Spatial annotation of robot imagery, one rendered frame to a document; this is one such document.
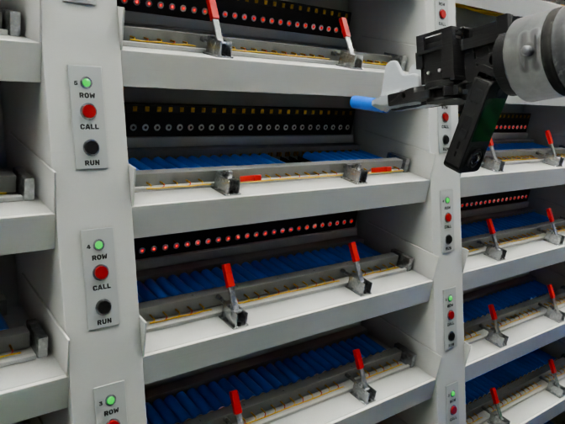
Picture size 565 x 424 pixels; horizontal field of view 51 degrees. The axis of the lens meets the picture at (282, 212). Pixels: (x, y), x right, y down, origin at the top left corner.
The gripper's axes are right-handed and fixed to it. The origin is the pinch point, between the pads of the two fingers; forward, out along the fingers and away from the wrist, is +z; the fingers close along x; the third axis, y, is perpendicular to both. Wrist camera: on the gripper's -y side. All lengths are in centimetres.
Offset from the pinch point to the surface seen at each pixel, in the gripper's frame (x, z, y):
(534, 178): -69, 19, -11
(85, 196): 36.7, 15.2, -9.6
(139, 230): 29.6, 16.6, -14.4
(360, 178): -12.4, 18.2, -9.2
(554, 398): -80, 22, -67
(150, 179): 25.9, 20.3, -7.8
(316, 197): -0.8, 16.6, -11.8
